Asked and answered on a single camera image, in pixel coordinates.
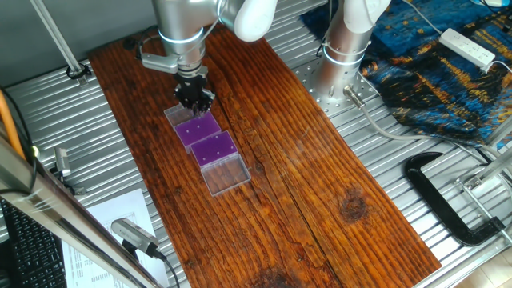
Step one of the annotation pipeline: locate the white power cable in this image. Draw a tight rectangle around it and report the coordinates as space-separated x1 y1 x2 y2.
402 0 443 36

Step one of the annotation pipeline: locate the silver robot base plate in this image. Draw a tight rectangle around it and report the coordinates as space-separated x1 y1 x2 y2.
294 59 379 119

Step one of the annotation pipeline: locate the aluminium frame bar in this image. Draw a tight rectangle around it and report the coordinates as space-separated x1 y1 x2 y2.
0 135 163 288

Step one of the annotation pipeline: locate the printed white paper sheet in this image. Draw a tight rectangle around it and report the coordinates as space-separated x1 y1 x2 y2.
62 187 171 288

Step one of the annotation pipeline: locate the thin aluminium post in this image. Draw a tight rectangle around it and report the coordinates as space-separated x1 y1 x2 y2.
30 0 90 87

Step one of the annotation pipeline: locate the brown wooden board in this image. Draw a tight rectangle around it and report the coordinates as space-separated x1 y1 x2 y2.
87 18 443 288

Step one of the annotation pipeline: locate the blue starry patterned cloth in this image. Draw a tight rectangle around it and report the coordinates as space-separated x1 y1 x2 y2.
299 0 512 150

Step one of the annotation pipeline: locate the orange tube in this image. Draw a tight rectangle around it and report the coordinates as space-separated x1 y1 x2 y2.
0 90 26 161

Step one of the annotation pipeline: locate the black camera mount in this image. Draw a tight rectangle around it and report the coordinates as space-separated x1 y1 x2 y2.
50 167 88 198

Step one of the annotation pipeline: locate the purple pipette tip box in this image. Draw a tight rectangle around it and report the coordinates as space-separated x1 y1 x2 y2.
190 130 253 198
163 102 223 155

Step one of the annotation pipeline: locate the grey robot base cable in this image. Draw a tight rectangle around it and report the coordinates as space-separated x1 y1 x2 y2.
342 84 487 155

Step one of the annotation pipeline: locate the black C-clamp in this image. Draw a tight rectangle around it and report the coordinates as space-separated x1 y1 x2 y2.
403 150 507 248

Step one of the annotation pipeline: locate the black depth camera cable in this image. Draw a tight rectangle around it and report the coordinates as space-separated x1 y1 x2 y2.
154 250 182 288

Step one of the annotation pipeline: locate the aluminium profile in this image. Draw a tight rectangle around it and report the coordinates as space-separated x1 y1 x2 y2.
455 115 512 193

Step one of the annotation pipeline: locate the black cable ring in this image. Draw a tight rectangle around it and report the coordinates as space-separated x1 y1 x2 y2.
66 62 94 81

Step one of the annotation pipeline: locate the silver depth camera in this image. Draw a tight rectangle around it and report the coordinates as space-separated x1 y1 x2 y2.
54 146 73 179
110 218 161 260

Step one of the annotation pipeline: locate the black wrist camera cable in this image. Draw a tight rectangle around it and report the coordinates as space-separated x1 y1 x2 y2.
122 24 161 61

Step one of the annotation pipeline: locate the black keyboard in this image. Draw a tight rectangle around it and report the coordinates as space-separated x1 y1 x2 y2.
0 198 68 288

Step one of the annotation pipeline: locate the thin black cable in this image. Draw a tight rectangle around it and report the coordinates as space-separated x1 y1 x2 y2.
0 86 39 197

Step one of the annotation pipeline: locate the thin metal rod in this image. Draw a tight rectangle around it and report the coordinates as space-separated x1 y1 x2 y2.
454 178 512 245

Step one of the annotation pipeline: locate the white power strip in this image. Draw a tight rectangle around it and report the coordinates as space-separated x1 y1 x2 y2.
438 26 497 69

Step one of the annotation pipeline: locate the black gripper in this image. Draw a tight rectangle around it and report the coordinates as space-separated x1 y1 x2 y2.
174 74 216 118

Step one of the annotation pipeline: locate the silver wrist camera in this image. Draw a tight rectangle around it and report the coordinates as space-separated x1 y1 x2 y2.
139 51 180 75

